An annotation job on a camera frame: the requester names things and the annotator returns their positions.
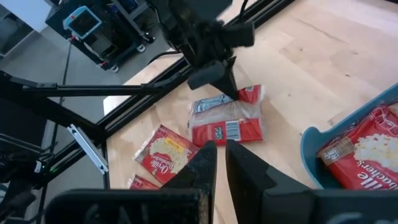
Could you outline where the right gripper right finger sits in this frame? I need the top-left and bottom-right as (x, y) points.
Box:
(226, 139), (312, 224)

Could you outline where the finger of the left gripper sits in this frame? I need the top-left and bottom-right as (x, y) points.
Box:
(214, 57), (239, 101)
(188, 60), (227, 90)

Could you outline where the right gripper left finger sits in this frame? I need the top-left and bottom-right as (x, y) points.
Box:
(161, 141), (218, 224)

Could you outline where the red microwave popcorn bag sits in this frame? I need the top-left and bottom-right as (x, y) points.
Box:
(188, 83), (265, 147)
(317, 104), (398, 191)
(127, 174), (161, 190)
(133, 124), (201, 185)

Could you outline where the teal plastic basket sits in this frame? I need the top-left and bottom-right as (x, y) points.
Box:
(300, 82), (398, 190)

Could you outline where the black equipment cart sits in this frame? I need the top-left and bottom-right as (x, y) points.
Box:
(45, 0), (156, 74)

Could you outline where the blue framed screen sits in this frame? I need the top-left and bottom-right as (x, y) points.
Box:
(63, 5), (103, 40)

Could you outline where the black equipment with green light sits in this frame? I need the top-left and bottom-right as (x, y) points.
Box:
(0, 133), (60, 224)

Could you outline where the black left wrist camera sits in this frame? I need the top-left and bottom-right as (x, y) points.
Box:
(217, 21), (256, 48)

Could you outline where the silver aluminium bracket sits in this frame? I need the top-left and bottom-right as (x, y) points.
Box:
(67, 123), (109, 175)

